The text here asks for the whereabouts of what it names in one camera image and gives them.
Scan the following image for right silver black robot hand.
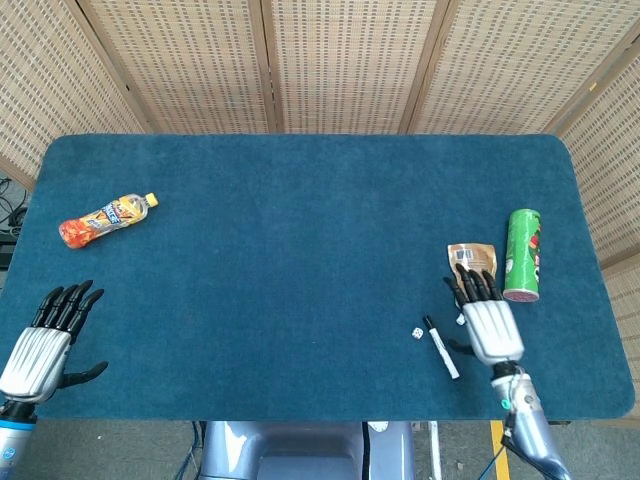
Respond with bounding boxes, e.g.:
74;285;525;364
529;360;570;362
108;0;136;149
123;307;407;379
442;263;526;374

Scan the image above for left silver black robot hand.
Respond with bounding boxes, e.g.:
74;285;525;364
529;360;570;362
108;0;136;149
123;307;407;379
0;279;109;406

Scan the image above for white marker pen black cap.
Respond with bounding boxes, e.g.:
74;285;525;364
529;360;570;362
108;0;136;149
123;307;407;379
422;314;461;380

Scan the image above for tan spouted drink pouch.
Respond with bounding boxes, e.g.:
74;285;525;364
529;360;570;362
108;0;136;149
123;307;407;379
447;243;498;327

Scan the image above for green chips can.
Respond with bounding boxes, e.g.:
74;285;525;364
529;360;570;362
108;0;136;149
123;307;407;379
502;208;543;304

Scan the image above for white table leg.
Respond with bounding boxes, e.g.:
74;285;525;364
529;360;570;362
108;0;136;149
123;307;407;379
428;422;444;480

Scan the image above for woven wicker screen panel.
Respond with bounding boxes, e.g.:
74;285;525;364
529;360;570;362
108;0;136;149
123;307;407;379
0;0;151;194
602;249;640;384
547;47;640;269
74;0;281;135
259;0;451;135
402;0;640;135

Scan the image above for yellow orange drink bottle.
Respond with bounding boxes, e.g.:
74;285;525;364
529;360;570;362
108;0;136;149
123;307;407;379
58;192;160;250

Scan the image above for blue carpet table cover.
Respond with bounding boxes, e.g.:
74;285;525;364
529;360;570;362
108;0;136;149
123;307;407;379
0;132;636;423

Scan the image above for grey robot torso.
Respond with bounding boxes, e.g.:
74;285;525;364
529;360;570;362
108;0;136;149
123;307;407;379
199;421;416;480

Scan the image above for black floor cables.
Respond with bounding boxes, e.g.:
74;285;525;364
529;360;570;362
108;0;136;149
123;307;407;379
0;174;32;244

